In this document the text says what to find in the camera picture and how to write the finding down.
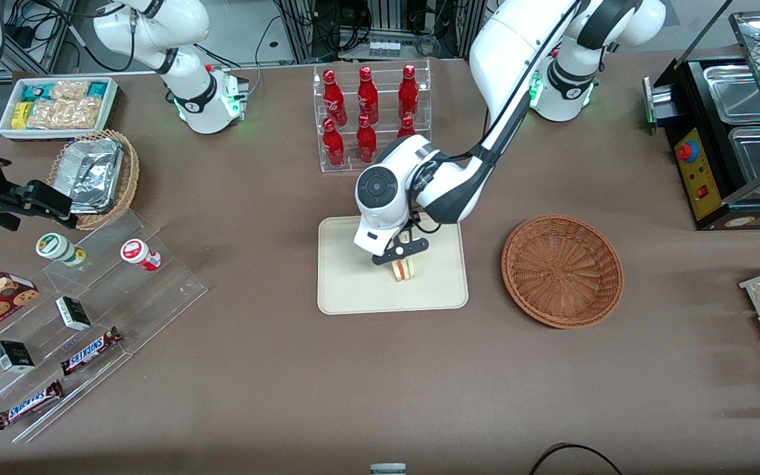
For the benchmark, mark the black hot food warmer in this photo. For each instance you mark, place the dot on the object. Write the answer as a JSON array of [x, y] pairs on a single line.
[[703, 178]]

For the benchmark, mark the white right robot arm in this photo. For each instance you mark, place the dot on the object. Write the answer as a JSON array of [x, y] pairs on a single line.
[[189, 99]]

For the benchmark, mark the aluminium frame post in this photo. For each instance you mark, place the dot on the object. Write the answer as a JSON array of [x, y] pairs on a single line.
[[301, 30], [462, 26]]

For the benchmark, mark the triangular sandwich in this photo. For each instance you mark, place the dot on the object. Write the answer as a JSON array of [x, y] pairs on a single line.
[[404, 270]]

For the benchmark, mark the red cola bottle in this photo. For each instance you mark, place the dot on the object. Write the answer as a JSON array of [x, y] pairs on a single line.
[[333, 145], [332, 95], [408, 92], [367, 95], [366, 142], [407, 126]]

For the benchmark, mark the yellow snack pack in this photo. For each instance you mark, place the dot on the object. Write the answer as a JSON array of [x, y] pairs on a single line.
[[20, 115]]

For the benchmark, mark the brown round wicker basket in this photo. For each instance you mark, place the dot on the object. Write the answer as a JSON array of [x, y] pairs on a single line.
[[561, 270]]

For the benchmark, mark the aluminium foil container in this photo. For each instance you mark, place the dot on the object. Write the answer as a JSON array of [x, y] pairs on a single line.
[[93, 171]]

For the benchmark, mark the red lid cup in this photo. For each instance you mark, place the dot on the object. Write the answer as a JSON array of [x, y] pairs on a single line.
[[137, 253]]

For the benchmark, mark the clear acrylic stepped stand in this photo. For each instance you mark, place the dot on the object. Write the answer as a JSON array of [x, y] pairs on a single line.
[[169, 284]]

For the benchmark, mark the green lid cup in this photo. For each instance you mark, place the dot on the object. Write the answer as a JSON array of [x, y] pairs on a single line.
[[57, 247]]

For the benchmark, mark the white rectangular snack bin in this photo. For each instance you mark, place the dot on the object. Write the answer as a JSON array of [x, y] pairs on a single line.
[[50, 135]]

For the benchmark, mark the small clear cracker bag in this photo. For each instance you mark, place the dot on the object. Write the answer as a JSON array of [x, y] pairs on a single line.
[[70, 90]]

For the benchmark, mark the teal snack pack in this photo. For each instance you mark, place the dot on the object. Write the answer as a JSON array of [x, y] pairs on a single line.
[[33, 92], [97, 89]]

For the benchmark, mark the clear acrylic bottle rack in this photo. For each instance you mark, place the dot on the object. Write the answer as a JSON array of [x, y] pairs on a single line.
[[327, 169]]

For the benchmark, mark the small black box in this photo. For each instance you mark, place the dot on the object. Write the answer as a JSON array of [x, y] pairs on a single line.
[[73, 313], [14, 356]]

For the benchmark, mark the brown Snickers bar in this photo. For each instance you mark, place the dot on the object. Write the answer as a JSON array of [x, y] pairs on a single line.
[[29, 404], [90, 351]]

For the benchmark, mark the grey device edge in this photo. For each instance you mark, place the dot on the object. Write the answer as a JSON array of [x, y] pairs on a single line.
[[388, 470]]

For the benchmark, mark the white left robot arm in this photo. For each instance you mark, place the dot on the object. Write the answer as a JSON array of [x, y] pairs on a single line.
[[518, 46]]

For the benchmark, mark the light woven wicker basket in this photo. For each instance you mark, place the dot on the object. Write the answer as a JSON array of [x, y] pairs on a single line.
[[130, 178]]

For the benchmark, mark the large clear cracker bag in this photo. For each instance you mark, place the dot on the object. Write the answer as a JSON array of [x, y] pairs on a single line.
[[63, 113]]

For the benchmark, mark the black left wrist camera bar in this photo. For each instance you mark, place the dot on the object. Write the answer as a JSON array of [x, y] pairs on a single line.
[[398, 251]]

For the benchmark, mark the white power strip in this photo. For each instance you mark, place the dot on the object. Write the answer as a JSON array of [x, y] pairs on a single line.
[[384, 47]]

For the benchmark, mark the beige plastic serving tray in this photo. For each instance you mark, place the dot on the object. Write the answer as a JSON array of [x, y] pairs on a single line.
[[353, 284]]

